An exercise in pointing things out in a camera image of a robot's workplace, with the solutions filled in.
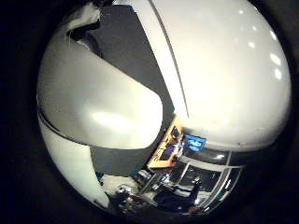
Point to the open laptop with blue screen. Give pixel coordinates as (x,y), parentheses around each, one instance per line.
(169,152)

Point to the white plastic cup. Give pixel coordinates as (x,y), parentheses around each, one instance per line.
(102,102)

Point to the blue-lit computer monitor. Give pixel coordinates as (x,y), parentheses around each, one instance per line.
(195,142)

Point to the glass partition with white frame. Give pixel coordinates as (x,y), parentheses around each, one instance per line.
(218,174)

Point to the wooden desk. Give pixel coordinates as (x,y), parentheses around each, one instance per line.
(166,147)

